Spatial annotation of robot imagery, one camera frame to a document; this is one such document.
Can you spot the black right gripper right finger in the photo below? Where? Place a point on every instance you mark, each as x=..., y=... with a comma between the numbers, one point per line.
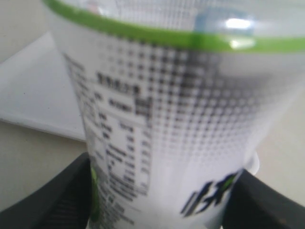
x=255, y=205

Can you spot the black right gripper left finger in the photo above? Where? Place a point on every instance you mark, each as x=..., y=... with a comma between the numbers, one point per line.
x=63, y=203

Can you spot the clear plastic water bottle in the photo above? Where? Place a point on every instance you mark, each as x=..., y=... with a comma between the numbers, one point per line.
x=175, y=96

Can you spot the white plastic tray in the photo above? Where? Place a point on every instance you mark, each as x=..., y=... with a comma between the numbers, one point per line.
x=35, y=91

